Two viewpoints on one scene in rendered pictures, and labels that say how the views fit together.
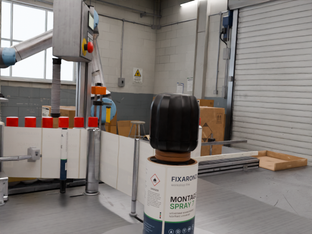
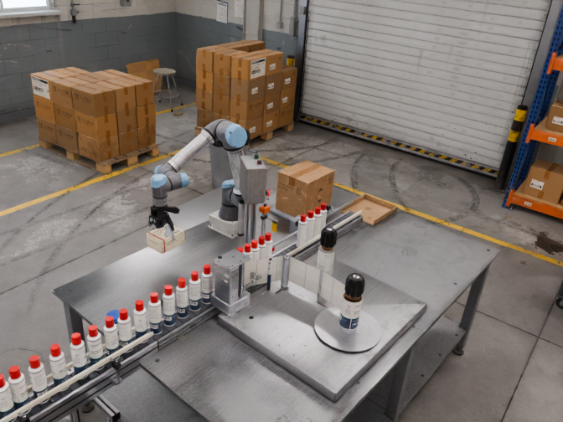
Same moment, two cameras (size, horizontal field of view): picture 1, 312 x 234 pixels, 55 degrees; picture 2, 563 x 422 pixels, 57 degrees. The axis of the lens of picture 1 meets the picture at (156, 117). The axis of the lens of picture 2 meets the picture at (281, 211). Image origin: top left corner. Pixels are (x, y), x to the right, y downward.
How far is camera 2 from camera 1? 193 cm
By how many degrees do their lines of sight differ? 29
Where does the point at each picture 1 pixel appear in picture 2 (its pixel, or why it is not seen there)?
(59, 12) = (250, 177)
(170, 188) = (354, 309)
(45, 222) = (283, 315)
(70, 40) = (258, 194)
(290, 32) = not seen: outside the picture
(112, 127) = (150, 105)
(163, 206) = (351, 315)
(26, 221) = (274, 316)
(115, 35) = not seen: outside the picture
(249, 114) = (327, 65)
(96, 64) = not seen: hidden behind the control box
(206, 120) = (322, 186)
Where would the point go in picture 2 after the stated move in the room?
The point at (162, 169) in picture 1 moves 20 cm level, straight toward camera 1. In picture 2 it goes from (352, 304) to (369, 335)
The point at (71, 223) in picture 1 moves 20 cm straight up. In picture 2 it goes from (295, 313) to (298, 279)
